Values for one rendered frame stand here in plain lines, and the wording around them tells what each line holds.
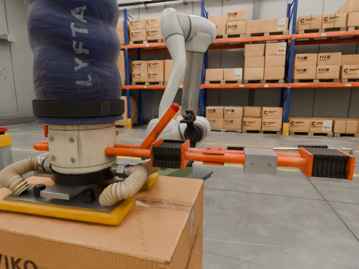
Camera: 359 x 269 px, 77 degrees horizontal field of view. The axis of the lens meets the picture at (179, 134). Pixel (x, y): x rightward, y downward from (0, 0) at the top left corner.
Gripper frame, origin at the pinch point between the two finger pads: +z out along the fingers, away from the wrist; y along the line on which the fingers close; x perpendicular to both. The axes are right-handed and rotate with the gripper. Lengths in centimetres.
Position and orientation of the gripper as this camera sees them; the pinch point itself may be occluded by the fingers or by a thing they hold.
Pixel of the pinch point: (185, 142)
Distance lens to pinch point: 71.0
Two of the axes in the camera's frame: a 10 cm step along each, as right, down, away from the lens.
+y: 0.0, 9.8, 1.8
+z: -2.2, 1.7, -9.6
